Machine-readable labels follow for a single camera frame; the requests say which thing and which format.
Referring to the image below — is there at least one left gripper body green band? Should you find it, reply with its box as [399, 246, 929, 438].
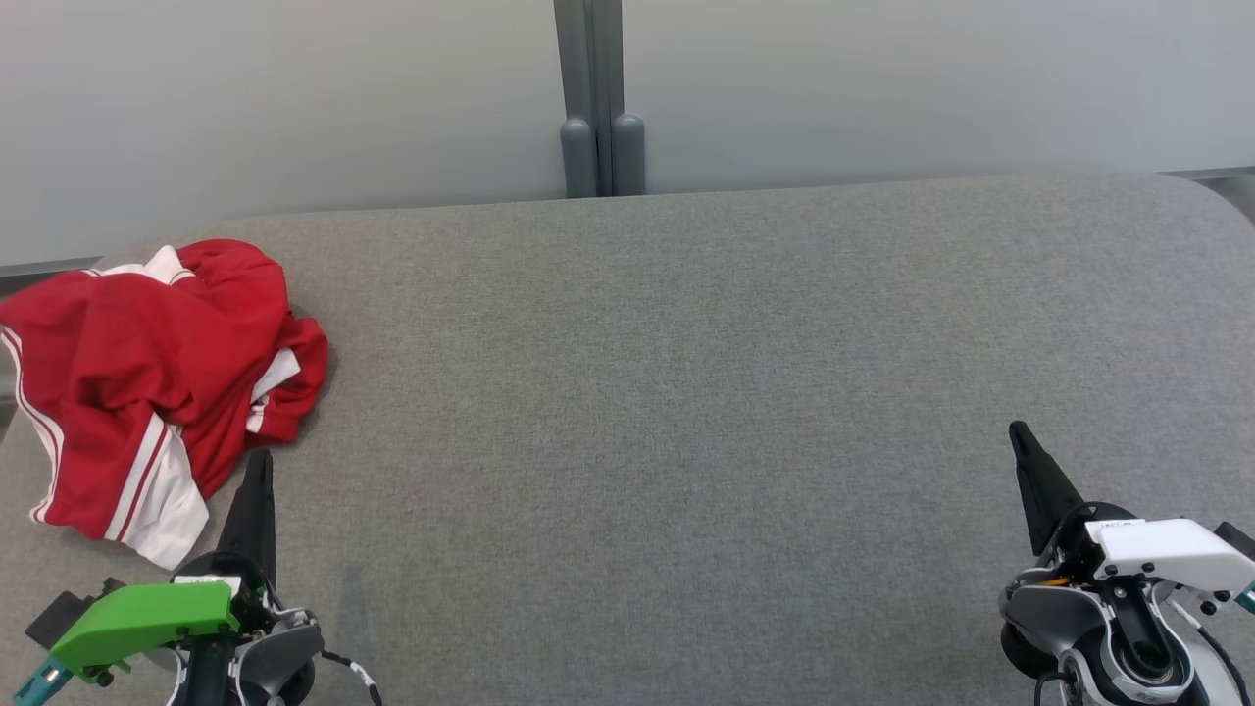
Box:
[47, 549, 280, 685]

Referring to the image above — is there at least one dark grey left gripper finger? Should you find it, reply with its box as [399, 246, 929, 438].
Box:
[216, 449, 278, 589]

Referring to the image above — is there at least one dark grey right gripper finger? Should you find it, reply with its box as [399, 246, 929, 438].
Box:
[1008, 422, 1089, 560]

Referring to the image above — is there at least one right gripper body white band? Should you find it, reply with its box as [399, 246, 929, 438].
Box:
[1034, 500, 1255, 614]

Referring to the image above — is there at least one red Bulls 23 jersey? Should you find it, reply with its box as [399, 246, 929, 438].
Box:
[0, 263, 295, 572]

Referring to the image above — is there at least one left camera cable teal connector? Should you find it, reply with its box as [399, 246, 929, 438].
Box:
[12, 659, 72, 706]

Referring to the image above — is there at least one thin black banded arm cable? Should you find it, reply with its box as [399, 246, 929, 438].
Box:
[319, 649, 385, 706]

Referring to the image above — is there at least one grey double partition post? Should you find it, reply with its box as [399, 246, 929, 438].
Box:
[552, 0, 648, 199]

